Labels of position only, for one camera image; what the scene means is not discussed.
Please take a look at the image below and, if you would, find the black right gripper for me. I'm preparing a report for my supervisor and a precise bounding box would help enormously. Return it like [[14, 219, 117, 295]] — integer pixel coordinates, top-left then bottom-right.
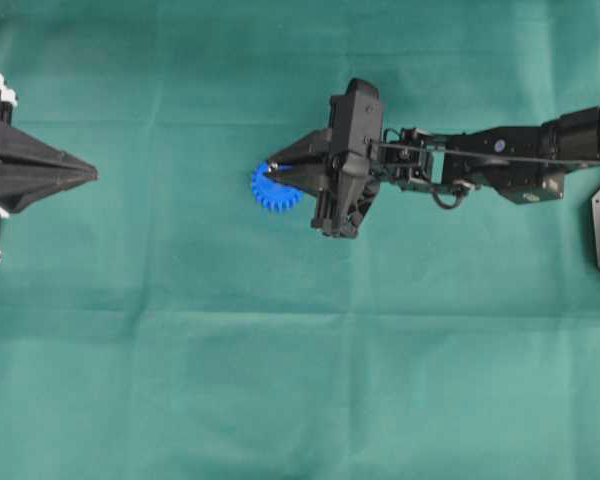
[[266, 92, 381, 239]]

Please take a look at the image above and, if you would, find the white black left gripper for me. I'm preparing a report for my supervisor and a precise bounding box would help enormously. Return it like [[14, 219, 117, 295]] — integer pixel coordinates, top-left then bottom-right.
[[0, 73, 98, 263]]

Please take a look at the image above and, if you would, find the blue small plastic gear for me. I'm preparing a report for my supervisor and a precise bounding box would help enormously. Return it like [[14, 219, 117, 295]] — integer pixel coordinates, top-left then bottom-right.
[[250, 163, 303, 213]]

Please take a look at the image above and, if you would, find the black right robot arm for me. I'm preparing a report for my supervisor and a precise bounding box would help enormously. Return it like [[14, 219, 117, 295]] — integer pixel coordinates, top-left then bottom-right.
[[0, 74, 600, 238]]

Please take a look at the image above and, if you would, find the green table cloth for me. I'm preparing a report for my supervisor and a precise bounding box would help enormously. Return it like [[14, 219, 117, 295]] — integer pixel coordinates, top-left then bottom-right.
[[0, 1, 600, 479]]

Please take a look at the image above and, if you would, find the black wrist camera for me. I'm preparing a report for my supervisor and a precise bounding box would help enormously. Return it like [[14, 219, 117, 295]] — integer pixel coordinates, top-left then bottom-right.
[[345, 78, 384, 155]]

